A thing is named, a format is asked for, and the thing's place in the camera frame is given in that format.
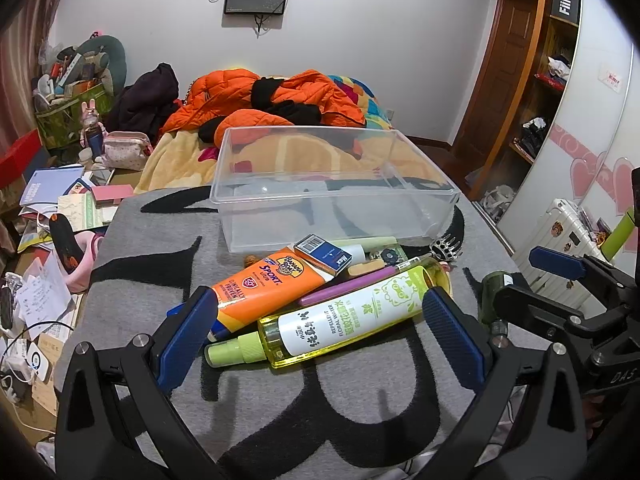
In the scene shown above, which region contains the orange sunscreen tube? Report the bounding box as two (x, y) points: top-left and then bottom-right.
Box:
(207, 247), (333, 342)

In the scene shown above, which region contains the dark green glass bottle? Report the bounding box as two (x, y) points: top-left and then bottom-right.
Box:
(478, 271), (513, 327)

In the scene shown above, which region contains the yellow-green spray bottle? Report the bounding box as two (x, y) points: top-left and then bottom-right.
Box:
(204, 258), (451, 370)

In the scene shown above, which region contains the small green patterned box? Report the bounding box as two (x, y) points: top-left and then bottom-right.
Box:
(369, 244), (408, 266)

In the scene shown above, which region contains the small wooden block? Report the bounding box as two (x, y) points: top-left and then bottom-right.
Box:
(347, 259), (390, 278)

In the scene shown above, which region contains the pale green stick tube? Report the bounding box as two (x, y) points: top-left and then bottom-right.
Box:
(332, 236), (398, 252)

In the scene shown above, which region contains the blue card box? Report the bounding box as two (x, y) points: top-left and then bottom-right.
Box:
(293, 234), (352, 276)

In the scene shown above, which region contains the clear plastic storage box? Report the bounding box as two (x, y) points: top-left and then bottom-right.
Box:
(210, 126), (460, 254)

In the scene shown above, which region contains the white suitcase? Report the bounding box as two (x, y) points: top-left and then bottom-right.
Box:
(513, 198), (604, 312)

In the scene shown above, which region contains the grey black patterned blanket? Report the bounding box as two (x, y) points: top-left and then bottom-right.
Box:
(54, 184), (551, 480)

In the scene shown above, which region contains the pink box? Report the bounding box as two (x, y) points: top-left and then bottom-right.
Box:
(91, 184), (134, 205)

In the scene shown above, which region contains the pink floral pouch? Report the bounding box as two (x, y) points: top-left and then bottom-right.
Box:
(102, 131), (153, 171)

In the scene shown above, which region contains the blue notebook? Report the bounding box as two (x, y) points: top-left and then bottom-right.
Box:
(20, 165), (85, 206)

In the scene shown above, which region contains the wooden door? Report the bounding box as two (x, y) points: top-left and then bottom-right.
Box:
(454, 0), (538, 196)

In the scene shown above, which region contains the colourful yellow fleece blanket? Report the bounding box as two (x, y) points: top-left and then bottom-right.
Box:
(136, 76), (445, 193)

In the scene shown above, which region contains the pink rabbit figure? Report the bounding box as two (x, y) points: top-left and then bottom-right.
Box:
(80, 99), (106, 157)

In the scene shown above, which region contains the red box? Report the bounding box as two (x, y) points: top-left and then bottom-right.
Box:
(0, 129), (42, 188)

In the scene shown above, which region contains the orange down jacket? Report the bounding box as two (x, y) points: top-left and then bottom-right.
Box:
(160, 68), (366, 145)

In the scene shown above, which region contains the green storage bag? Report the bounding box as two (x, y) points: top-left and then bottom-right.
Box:
(35, 84), (114, 150)

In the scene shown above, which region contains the black garment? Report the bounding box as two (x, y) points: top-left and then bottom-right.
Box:
(198, 78), (322, 146)

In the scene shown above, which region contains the grey-green neck pillow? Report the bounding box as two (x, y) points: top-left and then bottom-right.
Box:
(77, 35), (127, 96)

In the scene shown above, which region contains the striped pink curtain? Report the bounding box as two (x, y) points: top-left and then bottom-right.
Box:
(1, 0), (60, 152)

